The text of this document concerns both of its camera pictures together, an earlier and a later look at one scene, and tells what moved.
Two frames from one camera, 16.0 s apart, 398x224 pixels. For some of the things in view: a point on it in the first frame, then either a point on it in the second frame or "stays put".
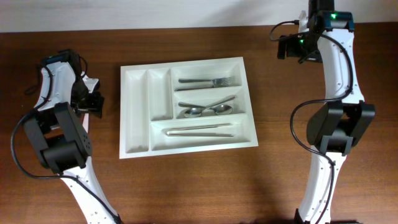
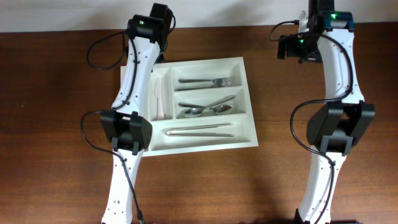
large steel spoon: [196, 112] -> [219, 109]
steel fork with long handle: [222, 81] stays put
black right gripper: [291, 50] stays put
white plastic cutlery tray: [185, 106] stays put
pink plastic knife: [86, 122] -> [158, 89]
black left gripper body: [83, 100] -> [161, 59]
